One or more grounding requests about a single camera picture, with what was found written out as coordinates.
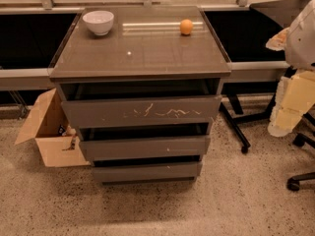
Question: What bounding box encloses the grey drawer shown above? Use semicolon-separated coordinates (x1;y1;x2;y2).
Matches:
92;155;202;183
80;123;210;161
61;79;221;128

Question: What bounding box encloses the white ceramic bowl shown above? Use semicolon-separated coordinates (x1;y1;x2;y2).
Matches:
83;11;114;35

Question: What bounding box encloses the grey top drawer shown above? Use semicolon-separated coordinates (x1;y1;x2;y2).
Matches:
61;79;221;128

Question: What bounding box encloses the grey drawer cabinet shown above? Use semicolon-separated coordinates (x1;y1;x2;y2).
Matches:
48;5;232;186

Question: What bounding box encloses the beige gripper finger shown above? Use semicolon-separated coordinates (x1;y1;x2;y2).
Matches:
266;28;288;51

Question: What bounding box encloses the orange fruit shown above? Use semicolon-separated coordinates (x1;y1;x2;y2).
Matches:
179;19;193;35

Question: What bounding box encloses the open cardboard box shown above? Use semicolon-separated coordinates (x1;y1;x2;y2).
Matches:
15;89;90;167

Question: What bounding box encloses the black office chair base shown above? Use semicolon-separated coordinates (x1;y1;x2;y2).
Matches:
286;113;315;192

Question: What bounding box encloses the grey bottom drawer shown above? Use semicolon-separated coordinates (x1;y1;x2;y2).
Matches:
92;155;202;183

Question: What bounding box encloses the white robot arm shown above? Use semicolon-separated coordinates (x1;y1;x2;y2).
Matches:
266;0;315;137

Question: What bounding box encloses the metal window railing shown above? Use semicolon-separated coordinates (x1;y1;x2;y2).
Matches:
0;0;308;90

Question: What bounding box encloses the grey middle drawer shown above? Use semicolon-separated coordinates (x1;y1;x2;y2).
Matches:
80;123;210;161

